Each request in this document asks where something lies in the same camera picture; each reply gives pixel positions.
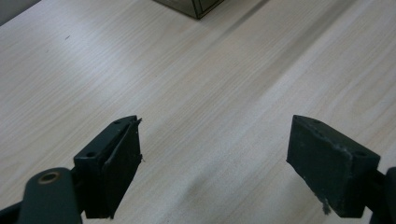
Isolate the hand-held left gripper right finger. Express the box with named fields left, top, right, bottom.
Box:
left=286, top=114, right=381, bottom=218

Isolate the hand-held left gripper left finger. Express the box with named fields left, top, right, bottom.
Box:
left=73, top=115, right=144, bottom=220

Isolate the dark metal box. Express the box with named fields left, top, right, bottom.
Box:
left=152, top=0, right=226, bottom=21

